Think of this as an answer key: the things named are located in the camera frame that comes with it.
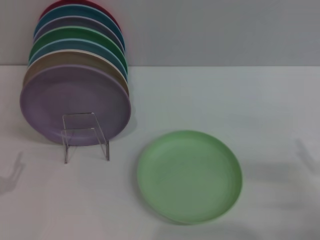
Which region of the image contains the light green plate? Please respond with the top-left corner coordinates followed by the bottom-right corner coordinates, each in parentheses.
top-left (136, 129), bottom-right (243, 224)

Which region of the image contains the lilac purple plate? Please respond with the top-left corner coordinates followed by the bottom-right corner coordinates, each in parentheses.
top-left (19, 63), bottom-right (132, 147)

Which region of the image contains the clear acrylic plate rack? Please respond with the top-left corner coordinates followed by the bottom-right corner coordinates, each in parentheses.
top-left (60, 112), bottom-right (111, 165)

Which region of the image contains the beige plate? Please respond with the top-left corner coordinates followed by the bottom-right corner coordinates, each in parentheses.
top-left (22, 49), bottom-right (130, 96)

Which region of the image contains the light blue plate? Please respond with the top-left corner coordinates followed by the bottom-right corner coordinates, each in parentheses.
top-left (27, 37), bottom-right (129, 83)

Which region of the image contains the dark green plate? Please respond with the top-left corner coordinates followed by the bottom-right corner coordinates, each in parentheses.
top-left (28, 25), bottom-right (127, 66)

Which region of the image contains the grey purple plate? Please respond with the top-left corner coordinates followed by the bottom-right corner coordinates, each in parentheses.
top-left (33, 15), bottom-right (126, 54)

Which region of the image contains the teal blue plate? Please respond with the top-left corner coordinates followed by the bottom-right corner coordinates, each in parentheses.
top-left (33, 4), bottom-right (125, 44)

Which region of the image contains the red plate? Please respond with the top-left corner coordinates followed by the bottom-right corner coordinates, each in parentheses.
top-left (38, 0), bottom-right (122, 32)

